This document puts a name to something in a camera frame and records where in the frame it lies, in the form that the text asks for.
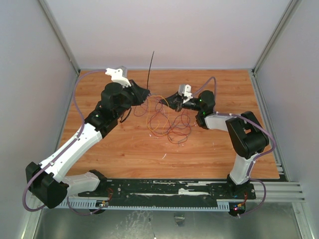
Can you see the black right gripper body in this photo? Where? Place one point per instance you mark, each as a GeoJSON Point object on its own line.
{"type": "Point", "coordinates": [178, 101]}

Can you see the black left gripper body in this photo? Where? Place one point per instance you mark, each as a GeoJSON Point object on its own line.
{"type": "Point", "coordinates": [126, 104]}

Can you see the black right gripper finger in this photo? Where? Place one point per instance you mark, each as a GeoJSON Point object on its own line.
{"type": "Point", "coordinates": [173, 104]}
{"type": "Point", "coordinates": [175, 96]}

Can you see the black zip tie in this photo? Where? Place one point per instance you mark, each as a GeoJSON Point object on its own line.
{"type": "Point", "coordinates": [149, 70]}

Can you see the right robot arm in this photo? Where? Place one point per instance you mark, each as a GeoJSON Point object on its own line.
{"type": "Point", "coordinates": [247, 136]}

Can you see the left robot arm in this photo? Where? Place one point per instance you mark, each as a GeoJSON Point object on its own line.
{"type": "Point", "coordinates": [48, 180]}

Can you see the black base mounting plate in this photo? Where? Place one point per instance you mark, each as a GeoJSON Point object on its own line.
{"type": "Point", "coordinates": [124, 188]}

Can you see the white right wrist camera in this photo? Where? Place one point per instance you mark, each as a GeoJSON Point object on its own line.
{"type": "Point", "coordinates": [184, 91]}

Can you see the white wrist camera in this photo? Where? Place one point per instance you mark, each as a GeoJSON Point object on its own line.
{"type": "Point", "coordinates": [119, 75]}
{"type": "Point", "coordinates": [184, 91]}

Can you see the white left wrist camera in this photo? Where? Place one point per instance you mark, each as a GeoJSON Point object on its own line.
{"type": "Point", "coordinates": [119, 75]}

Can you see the grey slotted cable duct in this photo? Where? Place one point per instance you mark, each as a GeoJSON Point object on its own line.
{"type": "Point", "coordinates": [158, 203]}

